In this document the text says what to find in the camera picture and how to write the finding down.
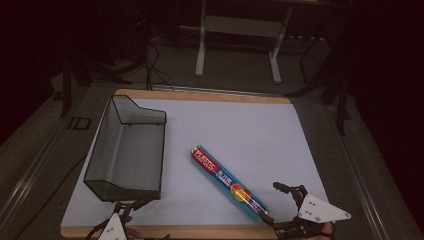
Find white metal table frame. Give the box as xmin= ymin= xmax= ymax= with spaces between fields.
xmin=194 ymin=0 xmax=295 ymax=85

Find black cables on floor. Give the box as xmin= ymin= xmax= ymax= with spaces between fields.
xmin=143 ymin=42 xmax=175 ymax=92

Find person's right hand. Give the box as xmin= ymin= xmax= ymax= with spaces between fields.
xmin=313 ymin=221 xmax=337 ymax=240

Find black metal stand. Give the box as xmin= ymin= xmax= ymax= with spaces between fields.
xmin=285 ymin=31 xmax=352 ymax=137
xmin=59 ymin=49 xmax=134 ymax=118

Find person's left hand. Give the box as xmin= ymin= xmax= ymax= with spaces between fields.
xmin=124 ymin=226 xmax=143 ymax=240

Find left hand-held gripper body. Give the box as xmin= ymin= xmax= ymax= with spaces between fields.
xmin=97 ymin=201 xmax=135 ymax=240

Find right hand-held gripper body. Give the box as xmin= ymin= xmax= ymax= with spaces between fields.
xmin=272 ymin=185 xmax=352 ymax=240

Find black floor socket box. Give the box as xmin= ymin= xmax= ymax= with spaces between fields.
xmin=70 ymin=116 xmax=92 ymax=131

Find black wire mesh basket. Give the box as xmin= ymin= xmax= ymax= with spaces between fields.
xmin=82 ymin=94 xmax=168 ymax=203

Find blue plastic wrap box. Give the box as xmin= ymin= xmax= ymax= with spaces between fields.
xmin=190 ymin=144 xmax=270 ymax=223

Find thin black floor cable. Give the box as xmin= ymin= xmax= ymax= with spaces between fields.
xmin=14 ymin=155 xmax=88 ymax=240

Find white table mat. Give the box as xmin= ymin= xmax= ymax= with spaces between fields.
xmin=61 ymin=97 xmax=330 ymax=229

